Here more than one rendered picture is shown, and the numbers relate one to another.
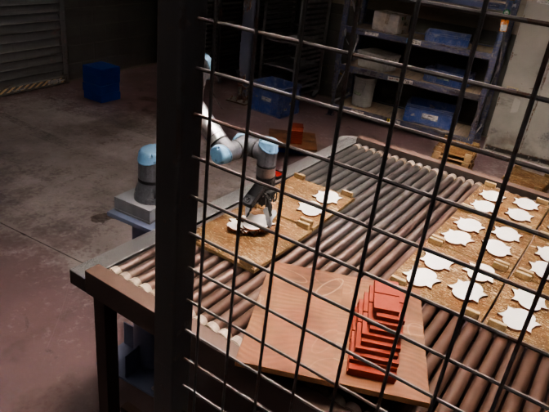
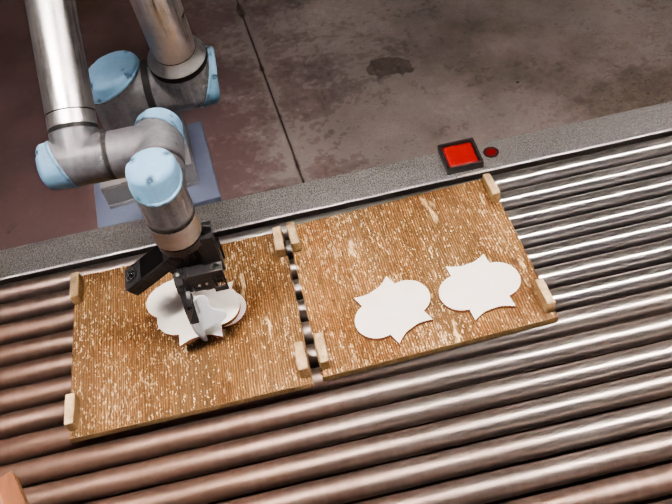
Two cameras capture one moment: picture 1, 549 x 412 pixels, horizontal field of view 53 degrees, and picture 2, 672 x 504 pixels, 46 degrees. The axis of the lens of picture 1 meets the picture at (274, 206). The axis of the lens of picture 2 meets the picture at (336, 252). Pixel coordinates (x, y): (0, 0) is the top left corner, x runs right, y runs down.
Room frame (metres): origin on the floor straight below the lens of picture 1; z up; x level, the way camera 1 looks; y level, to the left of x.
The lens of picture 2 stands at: (1.68, -0.78, 2.05)
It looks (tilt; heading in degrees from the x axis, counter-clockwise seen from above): 50 degrees down; 56
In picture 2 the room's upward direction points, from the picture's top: 11 degrees counter-clockwise
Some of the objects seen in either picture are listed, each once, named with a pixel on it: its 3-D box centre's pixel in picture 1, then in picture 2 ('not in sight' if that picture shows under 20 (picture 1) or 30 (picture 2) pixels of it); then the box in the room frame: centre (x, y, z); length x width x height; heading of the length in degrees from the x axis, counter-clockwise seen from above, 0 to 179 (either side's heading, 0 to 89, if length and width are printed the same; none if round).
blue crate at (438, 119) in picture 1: (431, 113); not in sight; (6.53, -1.77, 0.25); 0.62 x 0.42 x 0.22; 71
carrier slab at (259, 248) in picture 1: (249, 234); (185, 328); (1.92, 0.09, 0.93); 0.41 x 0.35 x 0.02; 148
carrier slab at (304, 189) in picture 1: (301, 201); (412, 271); (2.28, -0.13, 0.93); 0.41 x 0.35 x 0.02; 150
